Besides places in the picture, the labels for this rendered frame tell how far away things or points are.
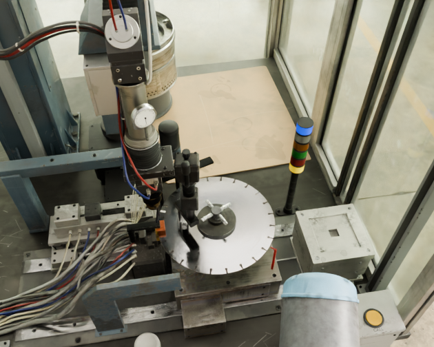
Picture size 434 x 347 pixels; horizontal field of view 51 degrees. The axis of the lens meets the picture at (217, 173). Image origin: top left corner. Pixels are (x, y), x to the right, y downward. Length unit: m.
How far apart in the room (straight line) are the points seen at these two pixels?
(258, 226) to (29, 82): 0.83
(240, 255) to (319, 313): 0.57
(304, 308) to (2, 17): 1.11
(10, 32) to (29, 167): 0.38
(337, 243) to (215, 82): 1.00
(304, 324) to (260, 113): 1.31
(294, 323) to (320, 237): 0.68
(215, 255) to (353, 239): 0.41
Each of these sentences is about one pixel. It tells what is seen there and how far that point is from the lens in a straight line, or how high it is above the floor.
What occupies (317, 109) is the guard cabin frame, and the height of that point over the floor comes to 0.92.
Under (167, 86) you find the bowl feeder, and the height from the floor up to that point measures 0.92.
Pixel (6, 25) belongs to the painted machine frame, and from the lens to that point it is 1.44.
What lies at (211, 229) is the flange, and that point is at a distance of 1.25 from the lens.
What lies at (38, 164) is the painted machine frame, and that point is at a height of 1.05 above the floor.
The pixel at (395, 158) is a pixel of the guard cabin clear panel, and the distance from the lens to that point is 1.24.
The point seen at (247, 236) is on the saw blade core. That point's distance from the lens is 1.25.
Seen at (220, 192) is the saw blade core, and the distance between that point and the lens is 1.34.
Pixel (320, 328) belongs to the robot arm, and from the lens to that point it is 0.68.
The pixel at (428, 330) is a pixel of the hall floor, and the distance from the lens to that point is 2.35.
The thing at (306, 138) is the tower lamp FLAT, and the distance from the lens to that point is 1.28.
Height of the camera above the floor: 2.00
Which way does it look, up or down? 49 degrees down
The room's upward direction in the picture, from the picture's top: straight up
